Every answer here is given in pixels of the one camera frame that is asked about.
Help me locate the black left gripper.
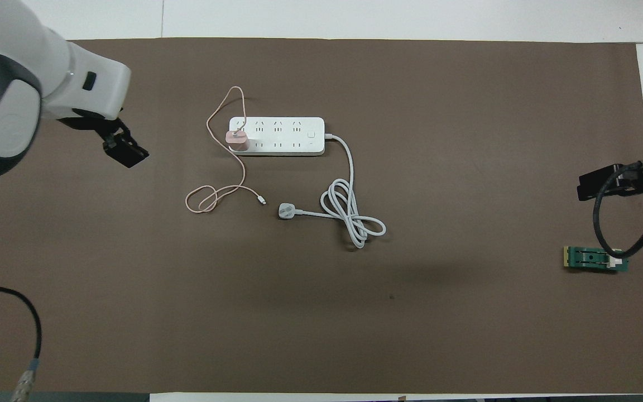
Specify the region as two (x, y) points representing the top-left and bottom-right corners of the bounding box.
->
(56, 109), (150, 169)

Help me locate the pink charger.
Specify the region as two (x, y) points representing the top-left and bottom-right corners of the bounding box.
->
(225, 130), (251, 152)

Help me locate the pink charging cable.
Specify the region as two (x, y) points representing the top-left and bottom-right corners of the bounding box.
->
(185, 86), (267, 214)

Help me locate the white power strip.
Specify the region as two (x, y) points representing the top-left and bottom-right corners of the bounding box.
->
(228, 116), (326, 156)

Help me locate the brown table mat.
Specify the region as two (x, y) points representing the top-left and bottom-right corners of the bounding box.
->
(0, 37), (643, 394)

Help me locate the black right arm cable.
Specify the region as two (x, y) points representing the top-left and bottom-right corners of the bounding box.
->
(593, 162), (643, 259)

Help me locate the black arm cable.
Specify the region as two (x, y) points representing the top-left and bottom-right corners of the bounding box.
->
(0, 284), (42, 402)
(593, 162), (643, 259)

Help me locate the green knife switch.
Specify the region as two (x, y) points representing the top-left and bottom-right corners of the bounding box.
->
(563, 246), (630, 274)

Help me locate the white power cord with plug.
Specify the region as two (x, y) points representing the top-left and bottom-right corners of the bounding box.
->
(277, 133), (387, 250)

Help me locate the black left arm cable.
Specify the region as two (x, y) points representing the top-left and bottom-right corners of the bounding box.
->
(0, 284), (42, 402)

